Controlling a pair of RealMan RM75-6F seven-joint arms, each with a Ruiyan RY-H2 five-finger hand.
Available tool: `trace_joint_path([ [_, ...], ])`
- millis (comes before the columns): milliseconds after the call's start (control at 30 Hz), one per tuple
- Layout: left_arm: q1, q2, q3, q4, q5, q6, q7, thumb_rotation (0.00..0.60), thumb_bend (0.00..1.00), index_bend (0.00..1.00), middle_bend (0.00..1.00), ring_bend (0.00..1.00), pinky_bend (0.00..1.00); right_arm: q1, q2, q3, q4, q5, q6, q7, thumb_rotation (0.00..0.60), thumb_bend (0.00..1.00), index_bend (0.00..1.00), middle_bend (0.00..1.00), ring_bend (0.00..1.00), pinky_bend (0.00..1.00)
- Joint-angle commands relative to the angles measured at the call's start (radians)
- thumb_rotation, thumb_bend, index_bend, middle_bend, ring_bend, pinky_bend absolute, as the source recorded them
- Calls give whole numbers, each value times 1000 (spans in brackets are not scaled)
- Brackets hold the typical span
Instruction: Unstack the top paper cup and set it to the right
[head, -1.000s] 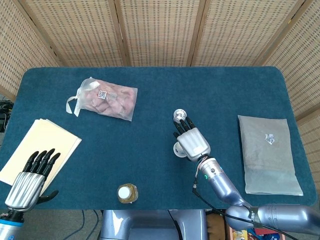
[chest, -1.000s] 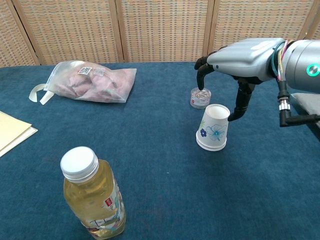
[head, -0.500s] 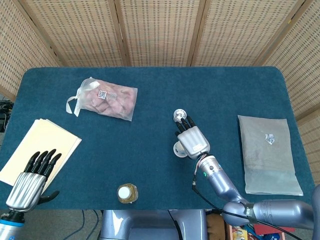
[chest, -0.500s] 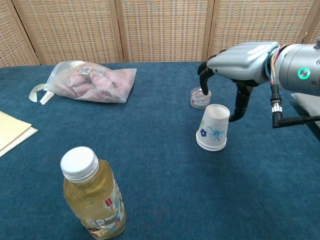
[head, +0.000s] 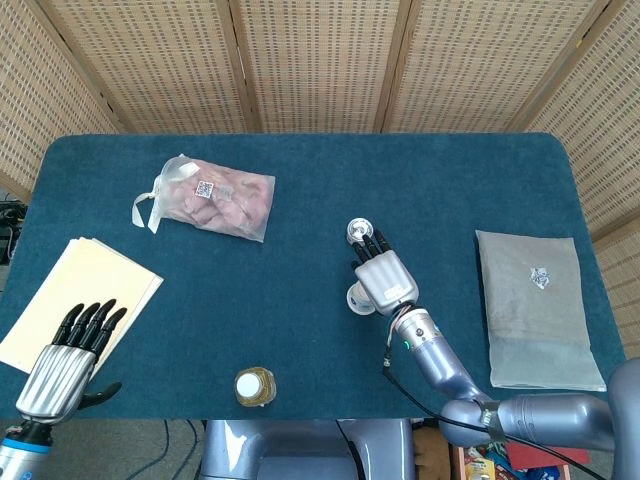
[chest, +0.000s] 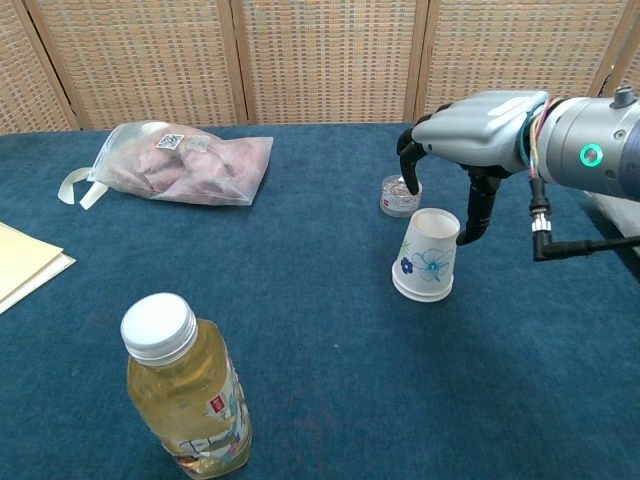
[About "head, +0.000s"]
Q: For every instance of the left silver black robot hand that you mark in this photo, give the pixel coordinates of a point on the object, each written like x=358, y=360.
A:
x=57, y=375

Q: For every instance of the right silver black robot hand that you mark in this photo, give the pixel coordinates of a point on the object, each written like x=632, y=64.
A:
x=387, y=280

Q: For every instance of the paper cup blue flower print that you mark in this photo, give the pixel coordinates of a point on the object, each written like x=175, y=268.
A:
x=357, y=291

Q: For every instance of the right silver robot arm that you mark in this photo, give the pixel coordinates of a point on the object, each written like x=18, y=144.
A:
x=445, y=365

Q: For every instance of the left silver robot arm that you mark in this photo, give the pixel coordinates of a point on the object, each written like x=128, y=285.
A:
x=20, y=450

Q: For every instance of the paper cup green flower print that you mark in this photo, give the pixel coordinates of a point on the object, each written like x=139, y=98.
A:
x=361, y=310

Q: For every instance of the clear round clip container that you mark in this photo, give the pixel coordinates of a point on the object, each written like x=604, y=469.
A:
x=359, y=227

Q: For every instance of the blue velvet tablecloth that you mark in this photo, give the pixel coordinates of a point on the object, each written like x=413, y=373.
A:
x=300, y=310

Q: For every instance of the yellow paper sheets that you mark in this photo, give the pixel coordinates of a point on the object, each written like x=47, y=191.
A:
x=90, y=285

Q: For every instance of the pale yellow paper folder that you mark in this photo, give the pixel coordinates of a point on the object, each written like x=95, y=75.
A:
x=156, y=282

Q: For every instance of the grey fabric pouch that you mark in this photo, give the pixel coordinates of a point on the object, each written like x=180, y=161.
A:
x=537, y=320

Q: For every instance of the yellow tea bottle white cap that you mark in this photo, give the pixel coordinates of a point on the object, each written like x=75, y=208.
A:
x=252, y=386

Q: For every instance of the clear bag of pink items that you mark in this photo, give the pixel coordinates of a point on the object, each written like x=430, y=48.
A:
x=220, y=200

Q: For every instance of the silver robot torso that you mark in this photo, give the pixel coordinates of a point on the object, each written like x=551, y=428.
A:
x=300, y=450

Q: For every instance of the red flat box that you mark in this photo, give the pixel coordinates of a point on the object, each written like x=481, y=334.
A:
x=545, y=456

